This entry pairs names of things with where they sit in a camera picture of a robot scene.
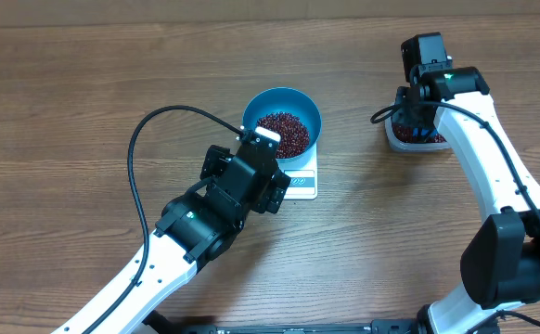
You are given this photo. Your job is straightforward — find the blue plastic measuring scoop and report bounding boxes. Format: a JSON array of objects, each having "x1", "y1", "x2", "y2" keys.
[{"x1": 413, "y1": 128, "x2": 432, "y2": 143}]

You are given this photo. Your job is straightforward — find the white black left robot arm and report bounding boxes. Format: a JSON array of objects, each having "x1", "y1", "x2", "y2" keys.
[{"x1": 58, "y1": 135, "x2": 290, "y2": 333}]

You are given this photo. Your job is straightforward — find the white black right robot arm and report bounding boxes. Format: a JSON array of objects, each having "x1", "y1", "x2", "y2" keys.
[{"x1": 392, "y1": 32, "x2": 540, "y2": 333}]

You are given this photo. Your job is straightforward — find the white digital kitchen scale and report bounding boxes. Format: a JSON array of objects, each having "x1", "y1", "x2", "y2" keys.
[{"x1": 277, "y1": 145, "x2": 318, "y2": 200}]

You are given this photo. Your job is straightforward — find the red beans in bowl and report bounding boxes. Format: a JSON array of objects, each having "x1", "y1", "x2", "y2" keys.
[{"x1": 256, "y1": 112, "x2": 310, "y2": 159}]

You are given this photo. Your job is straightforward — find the teal blue bowl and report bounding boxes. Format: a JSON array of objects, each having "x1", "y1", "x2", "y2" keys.
[{"x1": 241, "y1": 87, "x2": 322, "y2": 153}]

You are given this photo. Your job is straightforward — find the red adzuki beans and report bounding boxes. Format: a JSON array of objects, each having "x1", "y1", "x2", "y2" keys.
[{"x1": 392, "y1": 123, "x2": 445, "y2": 144}]

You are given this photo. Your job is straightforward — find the clear plastic container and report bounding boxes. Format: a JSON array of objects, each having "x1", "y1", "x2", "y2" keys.
[{"x1": 384, "y1": 107, "x2": 450, "y2": 153}]

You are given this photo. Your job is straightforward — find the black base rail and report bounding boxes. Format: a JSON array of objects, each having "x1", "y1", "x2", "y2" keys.
[{"x1": 133, "y1": 311, "x2": 434, "y2": 334}]

